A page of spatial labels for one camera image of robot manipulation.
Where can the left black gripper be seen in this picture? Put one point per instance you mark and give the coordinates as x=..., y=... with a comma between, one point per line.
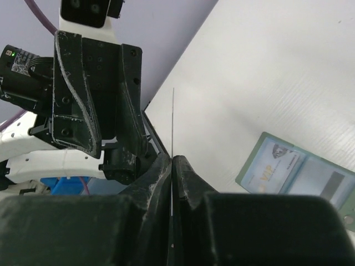
x=83, y=113

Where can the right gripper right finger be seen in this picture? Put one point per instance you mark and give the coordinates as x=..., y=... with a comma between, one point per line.
x=213, y=228

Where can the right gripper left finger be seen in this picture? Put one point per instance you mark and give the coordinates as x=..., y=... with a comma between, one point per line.
x=130, y=228

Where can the silver credit card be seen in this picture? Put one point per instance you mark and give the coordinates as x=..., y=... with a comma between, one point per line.
x=271, y=168
x=320, y=178
x=172, y=146

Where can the green leather card holder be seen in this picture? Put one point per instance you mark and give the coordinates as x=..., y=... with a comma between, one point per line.
x=346, y=211

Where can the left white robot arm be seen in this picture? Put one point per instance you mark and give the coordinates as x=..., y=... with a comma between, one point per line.
x=82, y=114

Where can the blue plastic bin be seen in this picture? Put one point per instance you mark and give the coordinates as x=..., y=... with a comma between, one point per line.
x=64, y=186

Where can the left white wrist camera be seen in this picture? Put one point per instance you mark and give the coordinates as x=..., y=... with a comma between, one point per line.
x=90, y=18

